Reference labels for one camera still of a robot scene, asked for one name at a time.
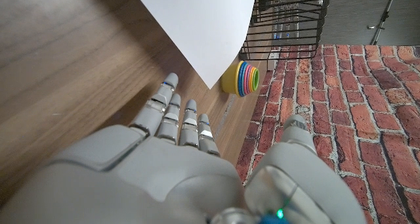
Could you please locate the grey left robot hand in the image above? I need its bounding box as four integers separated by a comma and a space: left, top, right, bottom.
271, 0, 301, 41

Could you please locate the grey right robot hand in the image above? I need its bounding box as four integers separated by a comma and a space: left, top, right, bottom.
0, 72, 367, 224

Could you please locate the white paper file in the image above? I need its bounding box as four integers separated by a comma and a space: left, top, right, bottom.
131, 0, 259, 90

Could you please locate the colourful tape roll stack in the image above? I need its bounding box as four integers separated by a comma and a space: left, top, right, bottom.
220, 60, 261, 98

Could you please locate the metal backdrop stand pole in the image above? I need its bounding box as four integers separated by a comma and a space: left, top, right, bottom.
367, 0, 403, 46

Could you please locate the brick print backdrop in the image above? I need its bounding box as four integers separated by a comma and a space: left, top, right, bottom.
235, 45, 420, 224

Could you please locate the black wire file holder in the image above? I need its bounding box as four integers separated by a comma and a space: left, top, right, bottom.
238, 0, 333, 62

